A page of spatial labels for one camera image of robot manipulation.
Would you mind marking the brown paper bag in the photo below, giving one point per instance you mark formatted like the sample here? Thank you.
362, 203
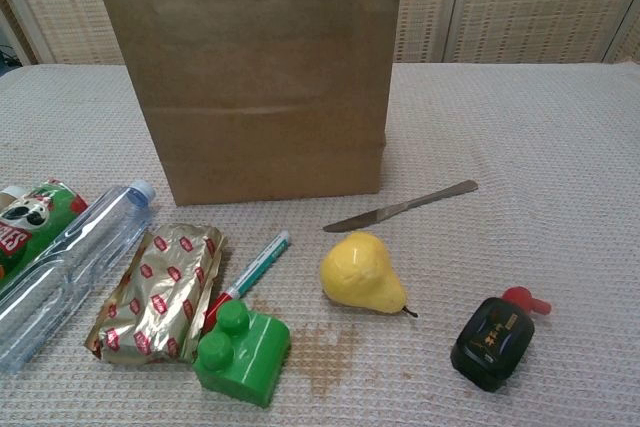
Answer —
260, 97

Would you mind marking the brown juice bottle white cap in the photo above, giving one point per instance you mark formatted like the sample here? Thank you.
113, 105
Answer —
7, 195

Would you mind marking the marker pen with red cap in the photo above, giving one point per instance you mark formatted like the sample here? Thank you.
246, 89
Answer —
257, 267

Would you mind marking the yellow plastic pear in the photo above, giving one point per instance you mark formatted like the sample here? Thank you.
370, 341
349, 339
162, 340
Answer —
357, 272

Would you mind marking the bamboo folding screen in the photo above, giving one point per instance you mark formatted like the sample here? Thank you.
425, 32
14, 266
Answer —
525, 7

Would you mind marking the black bottle red cap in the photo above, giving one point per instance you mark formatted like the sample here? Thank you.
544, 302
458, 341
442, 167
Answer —
492, 342

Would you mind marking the steel table knife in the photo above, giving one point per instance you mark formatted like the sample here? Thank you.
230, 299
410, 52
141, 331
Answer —
395, 209

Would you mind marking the clear plastic water bottle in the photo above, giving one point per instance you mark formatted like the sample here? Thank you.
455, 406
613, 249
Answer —
65, 267

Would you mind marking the white woven tablecloth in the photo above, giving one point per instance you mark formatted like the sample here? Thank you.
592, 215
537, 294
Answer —
500, 172

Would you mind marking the green Pringles can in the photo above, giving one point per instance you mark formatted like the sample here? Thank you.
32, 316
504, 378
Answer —
30, 227

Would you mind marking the green building block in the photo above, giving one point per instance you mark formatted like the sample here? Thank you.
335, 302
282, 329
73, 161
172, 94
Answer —
250, 362

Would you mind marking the gold foil snack package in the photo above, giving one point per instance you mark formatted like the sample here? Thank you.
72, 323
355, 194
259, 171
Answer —
160, 297

